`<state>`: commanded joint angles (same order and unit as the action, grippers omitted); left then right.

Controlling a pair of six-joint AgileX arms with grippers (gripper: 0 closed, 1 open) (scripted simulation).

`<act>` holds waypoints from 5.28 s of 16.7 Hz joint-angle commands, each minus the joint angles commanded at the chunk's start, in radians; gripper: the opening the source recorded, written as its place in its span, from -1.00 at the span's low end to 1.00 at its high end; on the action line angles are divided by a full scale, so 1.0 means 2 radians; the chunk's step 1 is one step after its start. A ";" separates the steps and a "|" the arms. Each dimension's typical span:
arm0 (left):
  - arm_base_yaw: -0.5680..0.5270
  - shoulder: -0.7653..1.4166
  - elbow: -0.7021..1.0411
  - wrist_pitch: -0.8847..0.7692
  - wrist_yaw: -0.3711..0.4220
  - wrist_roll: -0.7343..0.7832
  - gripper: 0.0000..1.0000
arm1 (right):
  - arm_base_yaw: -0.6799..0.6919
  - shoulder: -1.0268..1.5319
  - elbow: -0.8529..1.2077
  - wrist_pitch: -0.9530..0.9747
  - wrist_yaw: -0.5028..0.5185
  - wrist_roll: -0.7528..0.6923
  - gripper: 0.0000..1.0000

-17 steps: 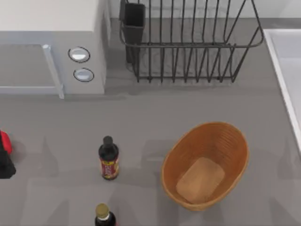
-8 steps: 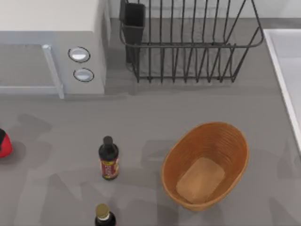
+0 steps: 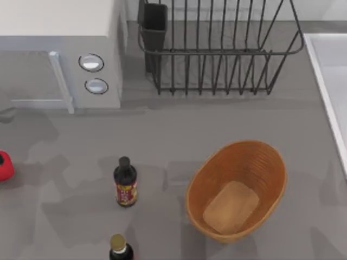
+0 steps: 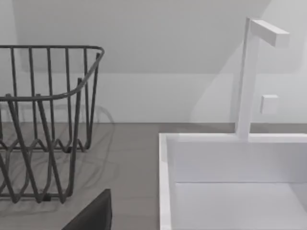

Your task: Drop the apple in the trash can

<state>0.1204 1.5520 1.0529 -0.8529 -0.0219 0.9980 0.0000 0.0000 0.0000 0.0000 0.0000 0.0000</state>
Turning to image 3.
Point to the dark bottle with black cap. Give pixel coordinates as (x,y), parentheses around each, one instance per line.
(125,184)

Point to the brown wicker basket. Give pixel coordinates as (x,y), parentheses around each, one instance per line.
(236,189)

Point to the smaller microwave knob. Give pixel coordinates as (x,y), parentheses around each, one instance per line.
(96,86)

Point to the black cutlery holder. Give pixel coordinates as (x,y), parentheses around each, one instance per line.
(153,32)

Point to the larger microwave knob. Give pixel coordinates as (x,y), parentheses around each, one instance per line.
(91,62)

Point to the dark bottle with gold cap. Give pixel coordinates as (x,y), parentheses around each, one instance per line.
(120,249)

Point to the pale microwave oven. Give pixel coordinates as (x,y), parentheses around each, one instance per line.
(92,21)

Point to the red object with black top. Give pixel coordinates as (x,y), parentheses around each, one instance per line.
(5,166)

